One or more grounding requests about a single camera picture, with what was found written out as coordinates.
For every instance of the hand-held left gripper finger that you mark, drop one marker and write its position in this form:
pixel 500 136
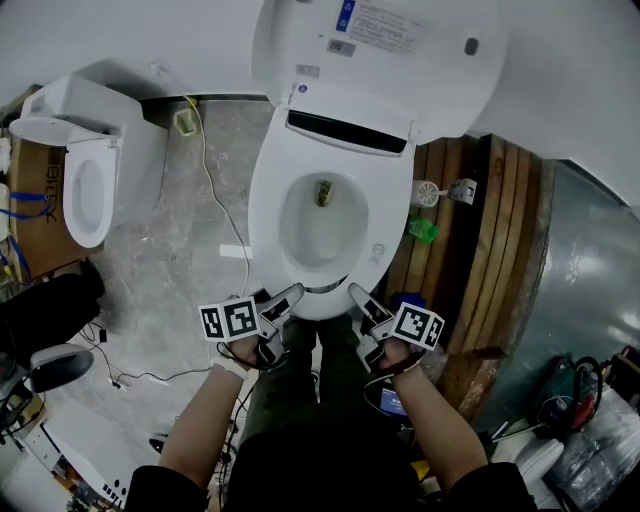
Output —
pixel 285 300

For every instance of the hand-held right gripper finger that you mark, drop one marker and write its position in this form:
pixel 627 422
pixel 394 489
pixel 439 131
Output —
pixel 370 307

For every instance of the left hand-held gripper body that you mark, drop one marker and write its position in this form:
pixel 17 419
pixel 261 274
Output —
pixel 230 320

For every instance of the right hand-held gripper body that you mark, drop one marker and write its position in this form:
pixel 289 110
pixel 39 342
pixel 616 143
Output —
pixel 417 325

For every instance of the person's left forearm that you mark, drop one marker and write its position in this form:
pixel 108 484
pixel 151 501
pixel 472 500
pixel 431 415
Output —
pixel 200 430

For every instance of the person's right forearm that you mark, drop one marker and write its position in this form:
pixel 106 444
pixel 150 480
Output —
pixel 440 430

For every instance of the small white toilet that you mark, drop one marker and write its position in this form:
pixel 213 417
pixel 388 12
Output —
pixel 135 150

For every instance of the white smart toilet bowl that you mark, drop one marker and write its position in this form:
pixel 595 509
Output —
pixel 360 107

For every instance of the person's left hand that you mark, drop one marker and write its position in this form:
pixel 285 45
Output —
pixel 245 352

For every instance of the person's right hand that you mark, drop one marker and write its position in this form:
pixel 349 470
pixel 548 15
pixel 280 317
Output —
pixel 400 357

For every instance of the blue cloth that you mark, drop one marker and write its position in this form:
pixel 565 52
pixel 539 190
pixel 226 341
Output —
pixel 417 301

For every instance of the white wristband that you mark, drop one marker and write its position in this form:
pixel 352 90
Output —
pixel 229 369

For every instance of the person's dark green trousers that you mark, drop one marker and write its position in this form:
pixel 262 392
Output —
pixel 285 380

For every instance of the green spray bottle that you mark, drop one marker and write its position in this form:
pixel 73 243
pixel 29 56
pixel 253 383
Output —
pixel 422 230

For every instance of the wooden slat platform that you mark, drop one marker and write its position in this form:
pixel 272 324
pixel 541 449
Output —
pixel 500 250

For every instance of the brown green clump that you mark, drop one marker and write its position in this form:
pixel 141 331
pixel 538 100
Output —
pixel 324 192

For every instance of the person's black shirt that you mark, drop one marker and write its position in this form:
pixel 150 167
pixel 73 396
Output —
pixel 325 475

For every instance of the grey padded stool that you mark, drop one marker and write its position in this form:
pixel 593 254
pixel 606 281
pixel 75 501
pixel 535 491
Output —
pixel 60 365

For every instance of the teal metal platform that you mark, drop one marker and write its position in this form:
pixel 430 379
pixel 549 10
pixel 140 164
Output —
pixel 590 280

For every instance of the white box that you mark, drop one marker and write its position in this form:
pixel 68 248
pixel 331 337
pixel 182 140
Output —
pixel 85 445

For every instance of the yellow green cup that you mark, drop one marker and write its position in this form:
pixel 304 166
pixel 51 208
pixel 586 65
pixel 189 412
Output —
pixel 185 122

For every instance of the brown cardboard box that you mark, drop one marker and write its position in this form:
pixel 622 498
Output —
pixel 40 235

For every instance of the clear plastic wrapped bundle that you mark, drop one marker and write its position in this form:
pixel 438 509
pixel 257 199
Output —
pixel 610 450

